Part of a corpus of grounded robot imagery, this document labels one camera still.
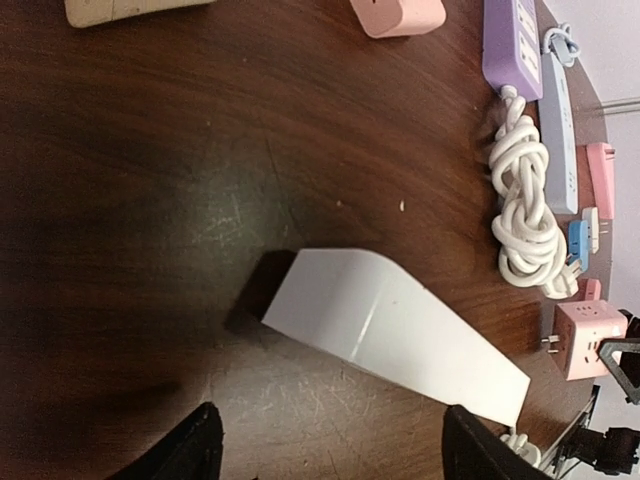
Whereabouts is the pink power strip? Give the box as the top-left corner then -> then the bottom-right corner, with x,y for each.
586,142 -> 615,220

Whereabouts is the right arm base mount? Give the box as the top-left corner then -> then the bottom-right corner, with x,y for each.
539,385 -> 639,479

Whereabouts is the white cube plug adapter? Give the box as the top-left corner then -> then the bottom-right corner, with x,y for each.
582,206 -> 602,254

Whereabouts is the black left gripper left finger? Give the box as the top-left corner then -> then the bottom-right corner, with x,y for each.
110,402 -> 223,480

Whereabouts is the purple power strip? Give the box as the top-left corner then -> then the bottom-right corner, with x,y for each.
482,0 -> 543,102

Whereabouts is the pink small plug adapter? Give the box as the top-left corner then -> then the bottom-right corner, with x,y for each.
350,0 -> 447,39

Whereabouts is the beige patterned cube plug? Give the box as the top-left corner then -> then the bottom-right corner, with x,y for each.
64,0 -> 212,28

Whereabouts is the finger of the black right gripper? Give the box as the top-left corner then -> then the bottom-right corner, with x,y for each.
598,314 -> 639,406

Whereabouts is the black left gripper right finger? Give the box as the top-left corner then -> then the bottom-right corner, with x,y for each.
442,405 -> 538,480

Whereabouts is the blue cube plug adapter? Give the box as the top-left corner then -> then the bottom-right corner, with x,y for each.
568,220 -> 590,272

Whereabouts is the pink cube plug adapter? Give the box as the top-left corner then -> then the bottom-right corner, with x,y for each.
584,278 -> 602,301

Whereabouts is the light blue power strip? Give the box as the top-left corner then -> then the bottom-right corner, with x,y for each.
538,52 -> 578,215

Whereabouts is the white power strip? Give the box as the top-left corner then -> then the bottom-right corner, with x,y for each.
263,249 -> 530,427

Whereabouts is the white coiled purple-strip cable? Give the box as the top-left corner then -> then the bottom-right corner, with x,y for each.
488,84 -> 586,300

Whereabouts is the light pink cube plug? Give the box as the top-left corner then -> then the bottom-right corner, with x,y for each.
542,300 -> 628,381

